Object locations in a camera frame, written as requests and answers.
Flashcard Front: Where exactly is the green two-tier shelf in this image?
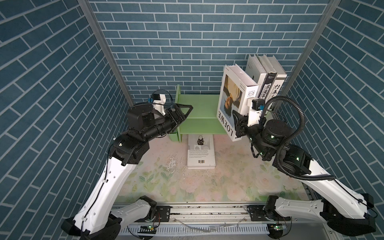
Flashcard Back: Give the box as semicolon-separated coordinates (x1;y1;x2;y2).
170;86;227;143

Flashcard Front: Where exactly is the white book with barcode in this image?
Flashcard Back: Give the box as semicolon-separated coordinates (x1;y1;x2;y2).
187;135;216;169

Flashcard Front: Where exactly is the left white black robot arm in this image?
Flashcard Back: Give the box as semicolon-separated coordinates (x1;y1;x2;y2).
61;103;193;240

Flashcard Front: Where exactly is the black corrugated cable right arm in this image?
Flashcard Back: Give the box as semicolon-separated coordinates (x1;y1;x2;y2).
259;95;337;181

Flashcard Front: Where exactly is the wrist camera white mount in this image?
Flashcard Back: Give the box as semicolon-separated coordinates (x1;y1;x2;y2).
150;89;174;116
248;98;265;127

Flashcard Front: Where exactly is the aluminium mounting rail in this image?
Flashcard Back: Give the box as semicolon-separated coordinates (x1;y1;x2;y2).
85;202;334;226

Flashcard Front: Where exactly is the white La Dame aux camelias book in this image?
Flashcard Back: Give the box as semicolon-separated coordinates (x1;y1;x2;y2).
245;55;267;97

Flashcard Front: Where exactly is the large white black-spine book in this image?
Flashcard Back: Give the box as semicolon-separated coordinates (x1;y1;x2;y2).
266;57;288;101

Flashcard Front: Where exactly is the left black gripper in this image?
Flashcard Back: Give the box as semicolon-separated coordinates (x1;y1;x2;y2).
141;104;192;144

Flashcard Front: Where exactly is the Chinese book with man portrait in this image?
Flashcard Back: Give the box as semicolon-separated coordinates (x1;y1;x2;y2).
258;55;277;100

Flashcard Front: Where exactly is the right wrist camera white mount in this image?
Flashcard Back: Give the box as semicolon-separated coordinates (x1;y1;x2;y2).
248;98;265;127

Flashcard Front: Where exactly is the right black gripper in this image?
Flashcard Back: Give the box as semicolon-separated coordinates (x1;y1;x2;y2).
234;107;274;159

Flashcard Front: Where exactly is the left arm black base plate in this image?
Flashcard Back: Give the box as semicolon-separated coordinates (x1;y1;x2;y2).
149;206;171;223

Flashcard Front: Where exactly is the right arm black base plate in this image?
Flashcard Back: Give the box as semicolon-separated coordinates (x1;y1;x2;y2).
246;205;269;222

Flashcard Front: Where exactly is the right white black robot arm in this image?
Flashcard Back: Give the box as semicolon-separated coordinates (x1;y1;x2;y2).
233;107;376;237

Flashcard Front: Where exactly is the white Loewe Foundation Craft Prize book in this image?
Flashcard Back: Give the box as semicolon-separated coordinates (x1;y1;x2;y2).
217;65;259;142

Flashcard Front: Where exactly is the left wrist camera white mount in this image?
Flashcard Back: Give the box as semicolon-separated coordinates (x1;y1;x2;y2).
150;89;174;116

